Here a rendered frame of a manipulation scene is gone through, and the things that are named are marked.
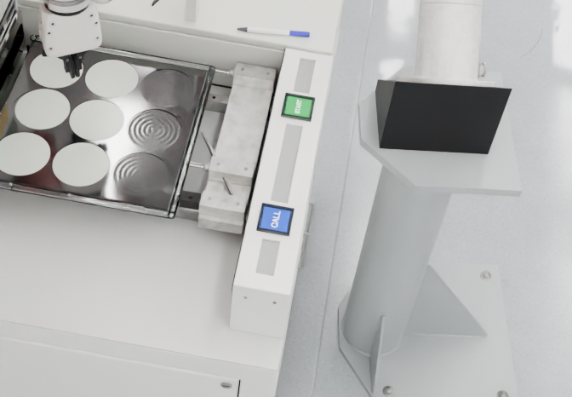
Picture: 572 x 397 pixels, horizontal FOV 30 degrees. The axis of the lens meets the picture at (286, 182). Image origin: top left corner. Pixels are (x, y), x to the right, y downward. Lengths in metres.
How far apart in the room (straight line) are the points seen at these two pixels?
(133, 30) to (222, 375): 0.70
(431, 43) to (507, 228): 1.16
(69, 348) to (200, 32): 0.65
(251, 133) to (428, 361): 1.00
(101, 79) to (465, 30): 0.69
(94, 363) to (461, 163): 0.80
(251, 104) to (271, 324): 0.48
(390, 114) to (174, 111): 0.41
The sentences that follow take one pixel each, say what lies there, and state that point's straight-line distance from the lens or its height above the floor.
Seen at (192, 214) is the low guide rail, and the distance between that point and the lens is 1.94.
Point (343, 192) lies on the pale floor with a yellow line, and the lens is 3.07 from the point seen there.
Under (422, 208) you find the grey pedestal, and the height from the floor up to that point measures 0.64.
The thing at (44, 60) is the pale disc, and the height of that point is 0.90.
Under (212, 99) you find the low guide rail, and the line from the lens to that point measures 2.11.
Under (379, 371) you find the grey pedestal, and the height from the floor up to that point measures 0.01.
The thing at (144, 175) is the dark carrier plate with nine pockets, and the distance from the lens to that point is 1.92.
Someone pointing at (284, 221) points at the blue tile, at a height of 0.96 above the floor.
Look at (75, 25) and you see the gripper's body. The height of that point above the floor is 1.12.
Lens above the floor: 2.40
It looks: 51 degrees down
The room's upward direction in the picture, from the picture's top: 8 degrees clockwise
